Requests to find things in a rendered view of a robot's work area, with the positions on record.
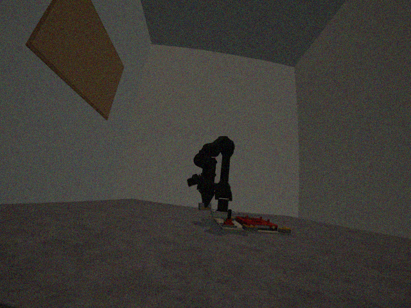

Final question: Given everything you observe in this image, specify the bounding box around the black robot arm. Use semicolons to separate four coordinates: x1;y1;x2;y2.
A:
187;136;235;212

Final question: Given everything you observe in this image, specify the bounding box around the red toy car body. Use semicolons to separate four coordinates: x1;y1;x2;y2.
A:
236;216;277;231

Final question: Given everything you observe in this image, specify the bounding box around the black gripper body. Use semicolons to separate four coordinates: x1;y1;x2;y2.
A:
197;170;220;191

